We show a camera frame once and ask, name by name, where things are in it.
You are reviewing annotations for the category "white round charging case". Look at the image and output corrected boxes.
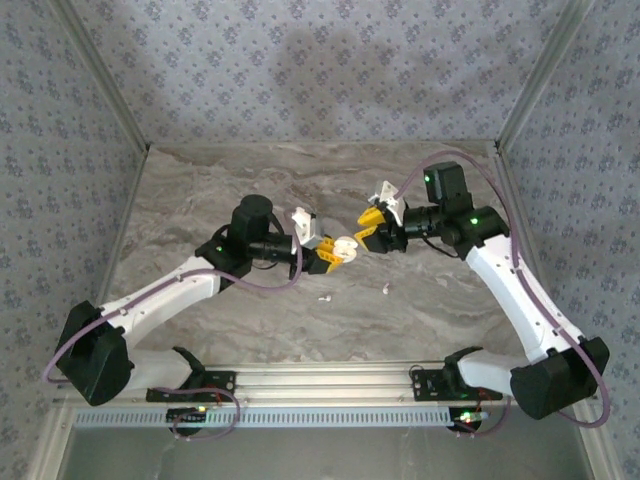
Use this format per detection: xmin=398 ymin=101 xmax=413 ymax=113
xmin=333 ymin=236 xmax=359 ymax=264

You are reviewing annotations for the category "black controller board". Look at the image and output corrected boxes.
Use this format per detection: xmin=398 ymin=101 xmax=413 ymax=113
xmin=166 ymin=407 xmax=210 ymax=435
xmin=447 ymin=407 xmax=489 ymax=434

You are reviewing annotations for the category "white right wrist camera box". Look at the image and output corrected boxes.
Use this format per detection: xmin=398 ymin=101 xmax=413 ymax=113
xmin=368 ymin=180 xmax=406 ymax=227

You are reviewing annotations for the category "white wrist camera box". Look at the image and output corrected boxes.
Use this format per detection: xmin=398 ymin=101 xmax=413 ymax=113
xmin=368 ymin=180 xmax=406 ymax=227
xmin=291 ymin=206 xmax=322 ymax=250

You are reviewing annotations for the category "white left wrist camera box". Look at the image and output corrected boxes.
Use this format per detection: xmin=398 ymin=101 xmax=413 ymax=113
xmin=291 ymin=206 xmax=322 ymax=250

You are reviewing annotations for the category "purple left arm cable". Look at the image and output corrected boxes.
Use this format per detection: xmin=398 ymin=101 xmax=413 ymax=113
xmin=42 ymin=208 xmax=304 ymax=442

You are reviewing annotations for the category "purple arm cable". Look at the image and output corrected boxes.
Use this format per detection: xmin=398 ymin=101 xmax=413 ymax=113
xmin=394 ymin=149 xmax=611 ymax=440
xmin=42 ymin=208 xmax=304 ymax=442

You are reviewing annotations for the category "aluminium table side rail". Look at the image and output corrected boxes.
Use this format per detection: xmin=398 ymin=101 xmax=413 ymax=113
xmin=492 ymin=142 xmax=574 ymax=364
xmin=89 ymin=143 xmax=152 ymax=321

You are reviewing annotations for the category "aluminium mounting rail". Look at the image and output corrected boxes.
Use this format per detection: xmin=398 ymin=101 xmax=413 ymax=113
xmin=52 ymin=363 xmax=599 ymax=404

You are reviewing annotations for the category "grey slotted cable duct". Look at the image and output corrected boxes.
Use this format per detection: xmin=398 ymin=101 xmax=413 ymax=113
xmin=72 ymin=405 xmax=454 ymax=429

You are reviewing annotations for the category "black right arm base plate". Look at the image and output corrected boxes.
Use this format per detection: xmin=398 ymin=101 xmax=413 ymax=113
xmin=409 ymin=367 xmax=504 ymax=403

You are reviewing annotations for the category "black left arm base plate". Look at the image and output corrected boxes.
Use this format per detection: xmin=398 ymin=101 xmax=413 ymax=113
xmin=145 ymin=370 xmax=238 ymax=403

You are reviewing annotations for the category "aluminium frame post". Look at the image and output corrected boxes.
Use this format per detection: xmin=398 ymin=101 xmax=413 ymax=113
xmin=497 ymin=0 xmax=597 ymax=151
xmin=49 ymin=0 xmax=152 ymax=154

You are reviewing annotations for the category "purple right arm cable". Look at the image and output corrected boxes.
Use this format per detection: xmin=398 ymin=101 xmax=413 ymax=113
xmin=394 ymin=149 xmax=611 ymax=440

